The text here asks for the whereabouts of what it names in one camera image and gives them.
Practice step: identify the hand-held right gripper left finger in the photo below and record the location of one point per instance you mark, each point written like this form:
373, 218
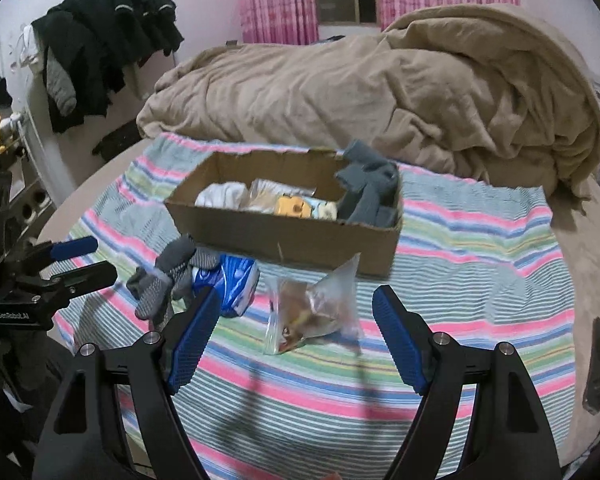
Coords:
192, 340

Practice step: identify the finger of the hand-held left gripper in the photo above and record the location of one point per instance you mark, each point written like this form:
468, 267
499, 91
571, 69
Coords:
72, 248
87, 277

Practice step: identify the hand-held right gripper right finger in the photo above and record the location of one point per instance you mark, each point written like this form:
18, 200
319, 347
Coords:
397, 335

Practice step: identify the grey dotted sock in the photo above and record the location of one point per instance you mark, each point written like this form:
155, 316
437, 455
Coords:
167, 277

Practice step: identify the blue white plastic packet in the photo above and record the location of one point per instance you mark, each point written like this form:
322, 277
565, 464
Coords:
232, 282

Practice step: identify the clear plastic zip bag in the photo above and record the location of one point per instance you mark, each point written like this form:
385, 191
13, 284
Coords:
312, 310

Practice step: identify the cardboard box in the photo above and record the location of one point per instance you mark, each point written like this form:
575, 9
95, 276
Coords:
280, 210

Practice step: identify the white rack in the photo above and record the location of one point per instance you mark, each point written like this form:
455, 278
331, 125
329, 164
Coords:
25, 170

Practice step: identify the striped blanket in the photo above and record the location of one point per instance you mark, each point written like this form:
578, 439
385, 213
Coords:
480, 270

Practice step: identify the white cloth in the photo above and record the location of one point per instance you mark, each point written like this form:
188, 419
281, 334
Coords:
220, 195

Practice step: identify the grey folded socks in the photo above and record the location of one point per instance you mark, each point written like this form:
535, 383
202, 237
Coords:
367, 187

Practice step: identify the black sock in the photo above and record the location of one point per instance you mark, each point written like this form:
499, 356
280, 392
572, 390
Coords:
1, 91

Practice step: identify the bed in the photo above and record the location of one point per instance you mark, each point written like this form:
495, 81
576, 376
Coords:
585, 270

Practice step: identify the black remote control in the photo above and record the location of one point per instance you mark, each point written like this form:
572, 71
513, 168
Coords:
596, 365

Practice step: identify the pile of dark clothes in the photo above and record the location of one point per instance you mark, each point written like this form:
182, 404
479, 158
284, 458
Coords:
105, 35

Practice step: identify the beige duvet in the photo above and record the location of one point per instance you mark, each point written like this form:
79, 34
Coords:
380, 90

